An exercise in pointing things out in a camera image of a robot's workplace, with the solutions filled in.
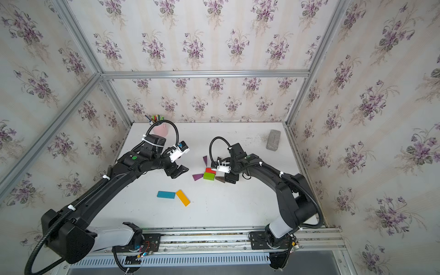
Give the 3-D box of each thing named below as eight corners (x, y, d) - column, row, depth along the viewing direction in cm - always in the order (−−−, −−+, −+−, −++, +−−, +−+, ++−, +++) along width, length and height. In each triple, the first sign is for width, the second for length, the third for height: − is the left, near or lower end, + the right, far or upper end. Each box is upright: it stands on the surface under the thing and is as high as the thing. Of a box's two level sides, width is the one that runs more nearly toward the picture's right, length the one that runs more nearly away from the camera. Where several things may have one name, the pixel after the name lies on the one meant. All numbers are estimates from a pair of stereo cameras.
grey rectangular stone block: (265, 148, 109) (266, 145, 107) (269, 131, 119) (271, 128, 116) (275, 151, 108) (277, 148, 105) (279, 134, 117) (281, 131, 115)
